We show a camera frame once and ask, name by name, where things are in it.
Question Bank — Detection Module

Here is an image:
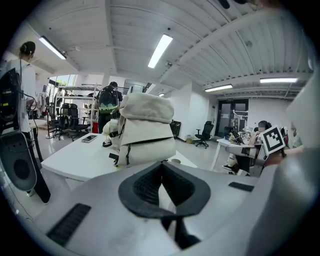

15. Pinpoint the long ceiling light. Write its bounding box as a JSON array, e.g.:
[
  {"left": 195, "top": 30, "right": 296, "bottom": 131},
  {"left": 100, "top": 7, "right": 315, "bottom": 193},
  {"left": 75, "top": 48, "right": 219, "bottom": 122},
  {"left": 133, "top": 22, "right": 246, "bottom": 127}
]
[
  {"left": 259, "top": 77, "right": 299, "bottom": 84},
  {"left": 204, "top": 84, "right": 234, "bottom": 93},
  {"left": 38, "top": 35, "right": 68, "bottom": 61},
  {"left": 147, "top": 33, "right": 174, "bottom": 69}
]

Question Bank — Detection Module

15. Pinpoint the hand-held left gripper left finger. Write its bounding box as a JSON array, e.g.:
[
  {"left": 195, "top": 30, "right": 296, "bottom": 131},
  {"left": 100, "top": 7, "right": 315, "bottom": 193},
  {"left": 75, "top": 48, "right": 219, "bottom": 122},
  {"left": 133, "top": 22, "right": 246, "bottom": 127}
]
[{"left": 34, "top": 161, "right": 181, "bottom": 255}]

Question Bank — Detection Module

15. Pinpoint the beige fabric backpack bag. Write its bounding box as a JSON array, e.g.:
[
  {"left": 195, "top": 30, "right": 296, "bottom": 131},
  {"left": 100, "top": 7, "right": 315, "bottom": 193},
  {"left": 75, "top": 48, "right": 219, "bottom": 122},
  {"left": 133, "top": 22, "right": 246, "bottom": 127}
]
[{"left": 108, "top": 92, "right": 177, "bottom": 168}]

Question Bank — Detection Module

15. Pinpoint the person's right forearm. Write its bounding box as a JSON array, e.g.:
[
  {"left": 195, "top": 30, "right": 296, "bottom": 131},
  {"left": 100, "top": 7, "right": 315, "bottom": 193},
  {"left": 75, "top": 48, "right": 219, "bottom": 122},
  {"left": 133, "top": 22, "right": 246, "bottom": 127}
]
[{"left": 265, "top": 146, "right": 305, "bottom": 167}]

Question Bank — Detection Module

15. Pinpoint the grey oval device black disc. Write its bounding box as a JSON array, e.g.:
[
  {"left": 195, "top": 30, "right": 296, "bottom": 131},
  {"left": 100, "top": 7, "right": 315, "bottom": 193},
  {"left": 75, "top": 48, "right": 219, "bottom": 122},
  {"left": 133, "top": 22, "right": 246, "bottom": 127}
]
[{"left": 0, "top": 130, "right": 52, "bottom": 205}]

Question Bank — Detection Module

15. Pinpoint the smartphone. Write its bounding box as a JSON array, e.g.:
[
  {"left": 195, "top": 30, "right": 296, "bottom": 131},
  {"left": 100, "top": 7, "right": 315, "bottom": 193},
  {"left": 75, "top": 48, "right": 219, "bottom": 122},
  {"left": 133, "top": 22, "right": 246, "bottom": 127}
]
[{"left": 81, "top": 134, "right": 99, "bottom": 144}]

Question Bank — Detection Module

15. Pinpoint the dark transparent backpack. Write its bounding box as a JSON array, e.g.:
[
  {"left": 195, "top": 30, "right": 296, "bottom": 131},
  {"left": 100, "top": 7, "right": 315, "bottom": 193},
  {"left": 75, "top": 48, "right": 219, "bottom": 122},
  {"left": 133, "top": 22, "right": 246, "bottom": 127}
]
[{"left": 97, "top": 85, "right": 120, "bottom": 116}]

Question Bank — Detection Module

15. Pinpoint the black electronic box with cables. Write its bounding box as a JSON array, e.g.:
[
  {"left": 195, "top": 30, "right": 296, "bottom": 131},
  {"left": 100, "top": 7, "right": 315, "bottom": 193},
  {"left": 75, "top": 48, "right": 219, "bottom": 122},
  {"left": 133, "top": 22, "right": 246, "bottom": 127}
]
[{"left": 0, "top": 66, "right": 22, "bottom": 131}]

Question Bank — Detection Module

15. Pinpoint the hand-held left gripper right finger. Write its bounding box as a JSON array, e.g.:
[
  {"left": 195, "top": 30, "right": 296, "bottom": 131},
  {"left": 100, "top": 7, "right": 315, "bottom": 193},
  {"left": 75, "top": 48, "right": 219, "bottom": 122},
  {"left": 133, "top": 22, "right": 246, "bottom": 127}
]
[{"left": 162, "top": 161, "right": 262, "bottom": 251}]

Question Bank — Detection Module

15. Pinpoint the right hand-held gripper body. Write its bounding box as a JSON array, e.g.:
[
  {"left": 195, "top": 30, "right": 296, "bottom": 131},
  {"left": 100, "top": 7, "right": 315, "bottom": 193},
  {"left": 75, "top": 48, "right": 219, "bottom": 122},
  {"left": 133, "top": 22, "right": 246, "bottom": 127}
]
[{"left": 225, "top": 124, "right": 287, "bottom": 176}]

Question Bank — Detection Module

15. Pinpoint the black glass door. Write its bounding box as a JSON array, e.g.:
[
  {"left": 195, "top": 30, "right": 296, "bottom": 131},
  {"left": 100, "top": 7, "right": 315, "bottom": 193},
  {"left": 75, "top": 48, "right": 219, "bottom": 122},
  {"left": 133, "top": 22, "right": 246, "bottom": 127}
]
[{"left": 216, "top": 98, "right": 250, "bottom": 139}]

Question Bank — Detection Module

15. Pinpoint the white desk with clutter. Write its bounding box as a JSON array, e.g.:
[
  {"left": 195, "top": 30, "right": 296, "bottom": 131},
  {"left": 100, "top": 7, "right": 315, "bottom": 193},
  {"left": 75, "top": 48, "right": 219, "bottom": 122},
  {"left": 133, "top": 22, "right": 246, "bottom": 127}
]
[{"left": 210, "top": 129, "right": 258, "bottom": 173}]

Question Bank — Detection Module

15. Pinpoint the black office chair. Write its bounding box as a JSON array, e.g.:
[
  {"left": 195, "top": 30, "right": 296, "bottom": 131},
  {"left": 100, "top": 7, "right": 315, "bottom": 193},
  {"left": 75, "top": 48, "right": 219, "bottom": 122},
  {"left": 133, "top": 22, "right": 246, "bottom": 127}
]
[
  {"left": 66, "top": 103, "right": 91, "bottom": 142},
  {"left": 194, "top": 120, "right": 215, "bottom": 150},
  {"left": 47, "top": 102, "right": 71, "bottom": 141}
]

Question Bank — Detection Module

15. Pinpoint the white plush toy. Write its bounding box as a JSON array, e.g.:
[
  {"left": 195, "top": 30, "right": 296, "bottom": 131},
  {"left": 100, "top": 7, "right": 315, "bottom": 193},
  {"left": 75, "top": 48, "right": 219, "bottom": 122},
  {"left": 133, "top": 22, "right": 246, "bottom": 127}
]
[{"left": 101, "top": 118, "right": 119, "bottom": 149}]

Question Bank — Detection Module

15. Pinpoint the white metal shelf rack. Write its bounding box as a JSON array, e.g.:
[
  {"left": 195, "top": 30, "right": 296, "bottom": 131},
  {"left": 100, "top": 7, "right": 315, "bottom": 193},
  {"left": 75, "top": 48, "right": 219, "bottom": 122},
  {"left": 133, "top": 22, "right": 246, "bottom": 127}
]
[{"left": 53, "top": 83, "right": 101, "bottom": 134}]

